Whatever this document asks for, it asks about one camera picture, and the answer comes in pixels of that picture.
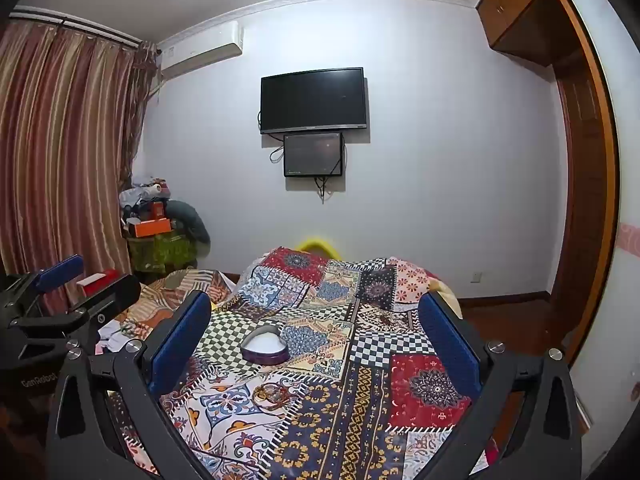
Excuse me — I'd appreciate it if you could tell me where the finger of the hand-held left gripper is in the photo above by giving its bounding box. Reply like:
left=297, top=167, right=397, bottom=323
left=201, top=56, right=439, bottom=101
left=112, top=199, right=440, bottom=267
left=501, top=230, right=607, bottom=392
left=0, top=254, right=84, bottom=320
left=10, top=275, right=142, bottom=357

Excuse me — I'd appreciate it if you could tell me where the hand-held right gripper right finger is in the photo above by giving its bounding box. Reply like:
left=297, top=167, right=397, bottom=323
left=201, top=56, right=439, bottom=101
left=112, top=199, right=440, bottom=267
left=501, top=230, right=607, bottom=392
left=419, top=290, right=583, bottom=480

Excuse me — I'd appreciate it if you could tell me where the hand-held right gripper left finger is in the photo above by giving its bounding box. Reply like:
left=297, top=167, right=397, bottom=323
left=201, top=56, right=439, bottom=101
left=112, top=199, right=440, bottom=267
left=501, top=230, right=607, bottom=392
left=45, top=290, right=213, bottom=480

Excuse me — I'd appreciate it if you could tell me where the purple heart-shaped jewelry box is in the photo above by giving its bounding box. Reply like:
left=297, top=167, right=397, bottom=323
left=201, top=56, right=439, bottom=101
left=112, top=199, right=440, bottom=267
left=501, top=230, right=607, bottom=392
left=240, top=324, right=291, bottom=366

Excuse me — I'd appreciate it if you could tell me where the red and white box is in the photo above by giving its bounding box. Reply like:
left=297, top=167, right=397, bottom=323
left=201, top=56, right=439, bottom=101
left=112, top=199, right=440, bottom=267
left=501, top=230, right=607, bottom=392
left=77, top=269, right=118, bottom=298

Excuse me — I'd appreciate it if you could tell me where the light blue cloth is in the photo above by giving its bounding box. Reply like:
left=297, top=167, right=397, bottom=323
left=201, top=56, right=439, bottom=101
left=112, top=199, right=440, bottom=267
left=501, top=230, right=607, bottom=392
left=99, top=317, right=137, bottom=352

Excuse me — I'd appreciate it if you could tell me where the brown striped bedsheet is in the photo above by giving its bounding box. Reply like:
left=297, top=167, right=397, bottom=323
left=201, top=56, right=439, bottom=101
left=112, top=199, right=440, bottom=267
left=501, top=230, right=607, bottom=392
left=125, top=269, right=238, bottom=333

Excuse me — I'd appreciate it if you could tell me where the green storage box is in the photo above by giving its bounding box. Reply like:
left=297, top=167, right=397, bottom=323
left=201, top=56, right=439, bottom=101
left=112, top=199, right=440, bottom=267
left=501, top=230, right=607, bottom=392
left=127, top=232, right=198, bottom=273

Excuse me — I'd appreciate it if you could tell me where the orange box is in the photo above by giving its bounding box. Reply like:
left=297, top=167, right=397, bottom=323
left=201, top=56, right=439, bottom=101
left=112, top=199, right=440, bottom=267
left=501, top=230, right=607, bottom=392
left=127, top=218, right=171, bottom=237

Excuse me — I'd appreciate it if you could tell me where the dark green bundle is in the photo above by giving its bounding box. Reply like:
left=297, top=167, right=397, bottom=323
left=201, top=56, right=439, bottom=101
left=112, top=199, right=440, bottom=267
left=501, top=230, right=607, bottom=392
left=165, top=200, right=211, bottom=250

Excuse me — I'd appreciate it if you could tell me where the white plastic bag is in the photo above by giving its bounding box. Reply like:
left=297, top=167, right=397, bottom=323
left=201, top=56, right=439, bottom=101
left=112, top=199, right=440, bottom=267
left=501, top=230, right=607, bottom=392
left=119, top=176, right=168, bottom=213

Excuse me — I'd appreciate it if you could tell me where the striped brown curtain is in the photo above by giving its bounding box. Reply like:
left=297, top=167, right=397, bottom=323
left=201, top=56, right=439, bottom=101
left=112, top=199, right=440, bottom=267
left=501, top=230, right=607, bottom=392
left=0, top=10, right=161, bottom=321

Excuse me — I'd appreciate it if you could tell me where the patchwork printed blanket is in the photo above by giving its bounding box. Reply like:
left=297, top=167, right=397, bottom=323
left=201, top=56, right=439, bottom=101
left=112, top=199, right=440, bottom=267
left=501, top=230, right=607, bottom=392
left=107, top=246, right=493, bottom=480

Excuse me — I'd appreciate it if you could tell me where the yellow plastic object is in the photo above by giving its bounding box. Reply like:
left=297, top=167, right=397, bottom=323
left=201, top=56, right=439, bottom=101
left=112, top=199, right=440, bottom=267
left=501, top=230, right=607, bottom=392
left=295, top=239, right=341, bottom=261

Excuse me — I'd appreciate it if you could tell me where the wooden door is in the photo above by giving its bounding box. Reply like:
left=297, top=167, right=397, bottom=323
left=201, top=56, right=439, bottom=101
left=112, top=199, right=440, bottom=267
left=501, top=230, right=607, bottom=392
left=547, top=0, right=621, bottom=361

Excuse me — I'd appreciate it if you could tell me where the white air conditioner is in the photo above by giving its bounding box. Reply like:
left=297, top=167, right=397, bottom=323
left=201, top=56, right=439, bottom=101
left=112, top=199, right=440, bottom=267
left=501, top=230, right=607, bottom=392
left=157, top=21, right=246, bottom=81

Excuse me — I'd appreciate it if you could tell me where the wooden overhead cabinet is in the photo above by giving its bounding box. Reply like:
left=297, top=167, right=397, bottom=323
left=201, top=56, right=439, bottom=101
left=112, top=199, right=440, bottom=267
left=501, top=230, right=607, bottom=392
left=475, top=0, right=576, bottom=66

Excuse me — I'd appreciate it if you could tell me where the small black wall monitor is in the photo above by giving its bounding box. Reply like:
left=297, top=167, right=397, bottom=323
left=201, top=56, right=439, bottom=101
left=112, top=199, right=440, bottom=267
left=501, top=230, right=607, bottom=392
left=283, top=131, right=345, bottom=178

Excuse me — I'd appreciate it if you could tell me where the white curtain rail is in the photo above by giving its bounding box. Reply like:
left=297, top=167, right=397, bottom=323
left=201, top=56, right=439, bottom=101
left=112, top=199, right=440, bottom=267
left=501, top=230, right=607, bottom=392
left=10, top=5, right=143, bottom=45

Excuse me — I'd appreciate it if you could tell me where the black wall television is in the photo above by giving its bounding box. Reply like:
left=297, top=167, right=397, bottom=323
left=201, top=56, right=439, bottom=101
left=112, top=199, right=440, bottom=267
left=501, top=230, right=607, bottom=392
left=260, top=67, right=368, bottom=135

